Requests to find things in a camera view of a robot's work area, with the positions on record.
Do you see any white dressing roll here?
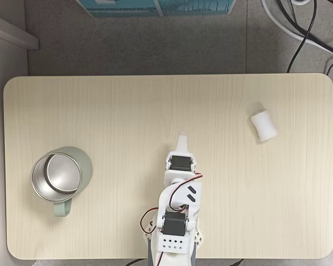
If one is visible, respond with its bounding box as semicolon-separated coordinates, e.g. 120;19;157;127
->
249;109;279;144

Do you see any grey-green steel cup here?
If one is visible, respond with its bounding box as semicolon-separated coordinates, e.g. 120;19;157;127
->
30;146;94;218

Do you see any blue printed box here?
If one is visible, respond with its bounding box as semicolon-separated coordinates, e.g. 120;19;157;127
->
76;0;164;18
154;0;236;17

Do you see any white ledge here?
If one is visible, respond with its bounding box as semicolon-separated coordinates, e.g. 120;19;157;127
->
0;11;40;51

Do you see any black power cable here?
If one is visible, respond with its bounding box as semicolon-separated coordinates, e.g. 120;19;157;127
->
124;258;148;266

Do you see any white thick cable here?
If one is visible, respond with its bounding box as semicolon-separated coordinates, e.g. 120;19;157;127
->
260;0;333;58

